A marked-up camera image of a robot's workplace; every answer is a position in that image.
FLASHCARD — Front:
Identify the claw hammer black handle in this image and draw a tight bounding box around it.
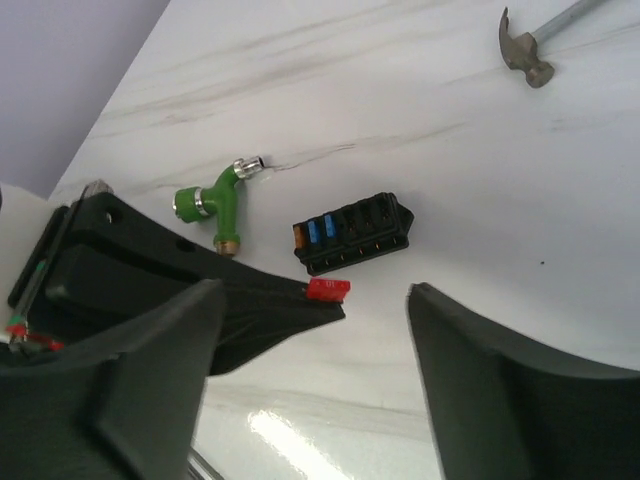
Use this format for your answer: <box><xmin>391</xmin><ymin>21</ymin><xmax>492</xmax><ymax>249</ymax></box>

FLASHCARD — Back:
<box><xmin>496</xmin><ymin>0</ymin><xmax>616</xmax><ymax>90</ymax></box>

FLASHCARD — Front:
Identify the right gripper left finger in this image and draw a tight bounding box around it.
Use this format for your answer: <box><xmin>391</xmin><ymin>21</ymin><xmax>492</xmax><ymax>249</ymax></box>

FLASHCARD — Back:
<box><xmin>1</xmin><ymin>280</ymin><xmax>225</xmax><ymax>479</ymax></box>

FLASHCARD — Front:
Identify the black fuse box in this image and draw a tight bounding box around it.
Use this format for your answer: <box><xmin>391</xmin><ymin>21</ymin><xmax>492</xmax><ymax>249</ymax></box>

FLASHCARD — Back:
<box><xmin>292</xmin><ymin>192</ymin><xmax>414</xmax><ymax>276</ymax></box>

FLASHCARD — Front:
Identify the blue blade fuse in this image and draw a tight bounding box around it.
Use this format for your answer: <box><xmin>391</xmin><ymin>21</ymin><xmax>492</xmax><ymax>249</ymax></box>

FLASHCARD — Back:
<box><xmin>323</xmin><ymin>214</ymin><xmax>338</xmax><ymax>240</ymax></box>
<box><xmin>307</xmin><ymin>220</ymin><xmax>321</xmax><ymax>245</ymax></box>

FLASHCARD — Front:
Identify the green plastic tap fitting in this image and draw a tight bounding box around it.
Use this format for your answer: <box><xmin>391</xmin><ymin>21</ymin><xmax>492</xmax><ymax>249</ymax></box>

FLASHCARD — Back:
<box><xmin>172</xmin><ymin>156</ymin><xmax>265</xmax><ymax>257</ymax></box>

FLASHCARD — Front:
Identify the orange blade fuse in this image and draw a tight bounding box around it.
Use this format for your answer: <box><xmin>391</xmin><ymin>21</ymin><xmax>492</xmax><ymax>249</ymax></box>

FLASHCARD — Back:
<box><xmin>293</xmin><ymin>225</ymin><xmax>306</xmax><ymax>249</ymax></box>

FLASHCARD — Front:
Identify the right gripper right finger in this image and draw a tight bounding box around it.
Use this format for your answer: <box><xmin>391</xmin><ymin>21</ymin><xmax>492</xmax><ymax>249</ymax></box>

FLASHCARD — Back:
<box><xmin>407</xmin><ymin>283</ymin><xmax>639</xmax><ymax>479</ymax></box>

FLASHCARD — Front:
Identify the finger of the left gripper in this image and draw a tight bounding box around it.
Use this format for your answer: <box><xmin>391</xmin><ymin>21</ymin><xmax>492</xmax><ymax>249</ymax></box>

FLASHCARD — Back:
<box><xmin>7</xmin><ymin>192</ymin><xmax>345</xmax><ymax>376</ymax></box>

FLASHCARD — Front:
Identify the red blade fuse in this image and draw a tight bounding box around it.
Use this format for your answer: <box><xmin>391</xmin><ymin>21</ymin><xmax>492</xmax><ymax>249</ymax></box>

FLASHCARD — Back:
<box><xmin>306</xmin><ymin>277</ymin><xmax>351</xmax><ymax>303</ymax></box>

